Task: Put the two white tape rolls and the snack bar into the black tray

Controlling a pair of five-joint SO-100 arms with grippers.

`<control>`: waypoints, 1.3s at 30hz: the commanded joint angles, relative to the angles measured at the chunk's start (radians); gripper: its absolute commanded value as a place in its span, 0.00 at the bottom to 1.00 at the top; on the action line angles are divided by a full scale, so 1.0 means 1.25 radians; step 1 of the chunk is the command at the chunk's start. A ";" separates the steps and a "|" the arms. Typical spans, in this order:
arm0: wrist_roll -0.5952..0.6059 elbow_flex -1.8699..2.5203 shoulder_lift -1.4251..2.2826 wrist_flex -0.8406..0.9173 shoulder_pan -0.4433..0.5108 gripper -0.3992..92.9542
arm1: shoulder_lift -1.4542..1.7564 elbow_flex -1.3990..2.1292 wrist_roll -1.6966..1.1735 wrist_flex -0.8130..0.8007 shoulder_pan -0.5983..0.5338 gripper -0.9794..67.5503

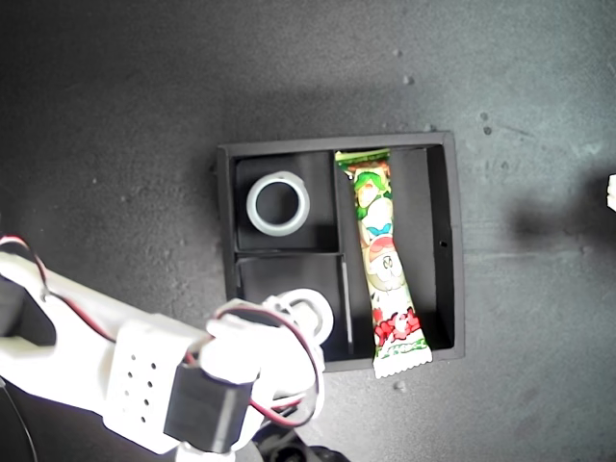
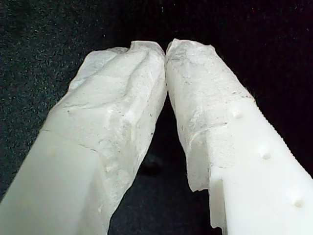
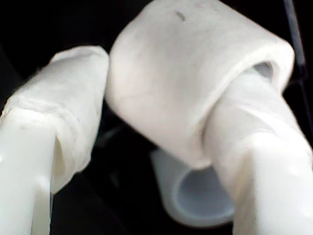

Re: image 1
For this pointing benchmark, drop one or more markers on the small white tape roll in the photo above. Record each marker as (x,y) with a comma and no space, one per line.
(327,317)

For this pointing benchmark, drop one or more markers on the snack bar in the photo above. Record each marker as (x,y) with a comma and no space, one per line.
(385,269)

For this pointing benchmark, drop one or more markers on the large white tape roll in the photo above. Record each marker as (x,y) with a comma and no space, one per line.
(255,212)

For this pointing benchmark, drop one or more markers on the black tray with wells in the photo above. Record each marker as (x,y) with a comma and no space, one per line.
(428,216)

